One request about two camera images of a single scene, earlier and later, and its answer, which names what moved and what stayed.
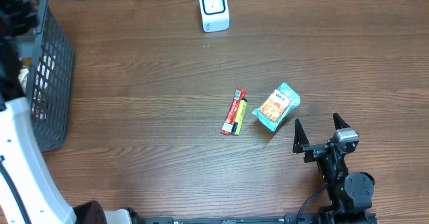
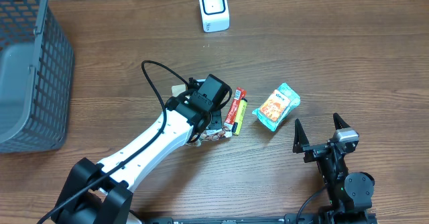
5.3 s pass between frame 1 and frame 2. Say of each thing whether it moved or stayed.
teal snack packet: stayed
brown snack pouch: moved
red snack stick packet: stayed
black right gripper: stayed
